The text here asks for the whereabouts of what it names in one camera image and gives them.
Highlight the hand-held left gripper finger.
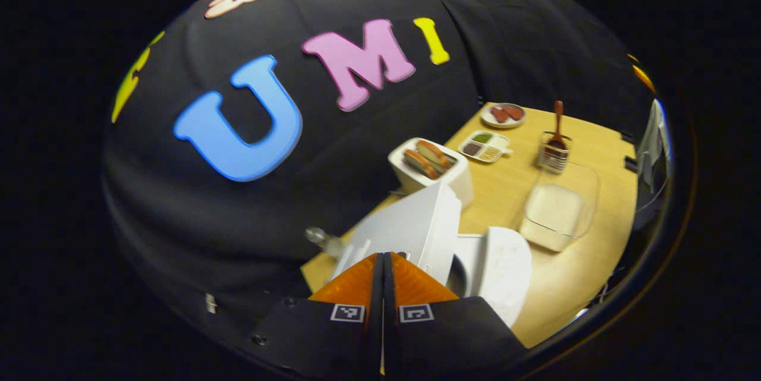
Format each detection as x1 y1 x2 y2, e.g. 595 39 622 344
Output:
238 252 384 379
383 252 527 379

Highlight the white rice cooker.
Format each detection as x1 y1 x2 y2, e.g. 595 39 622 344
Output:
330 182 533 328

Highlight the clear chopstick holder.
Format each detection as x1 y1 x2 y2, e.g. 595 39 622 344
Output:
537 131 573 174

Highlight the clear rice container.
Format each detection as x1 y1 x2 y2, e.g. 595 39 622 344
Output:
519 158 601 253

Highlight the brown wooden spoon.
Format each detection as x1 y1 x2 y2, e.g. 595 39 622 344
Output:
546 100 568 159

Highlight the small clear glass bottle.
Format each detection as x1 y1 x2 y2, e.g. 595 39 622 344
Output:
305 226 345 258

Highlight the white toaster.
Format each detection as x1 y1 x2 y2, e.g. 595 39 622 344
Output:
388 137 474 208

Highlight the toasted bread slice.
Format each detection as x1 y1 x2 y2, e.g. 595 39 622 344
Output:
403 149 439 180
415 140 452 171

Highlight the white divided grain dish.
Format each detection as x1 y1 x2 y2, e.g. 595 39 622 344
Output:
458 130 513 163

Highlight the round white plate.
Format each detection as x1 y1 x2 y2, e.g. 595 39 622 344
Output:
480 102 527 129

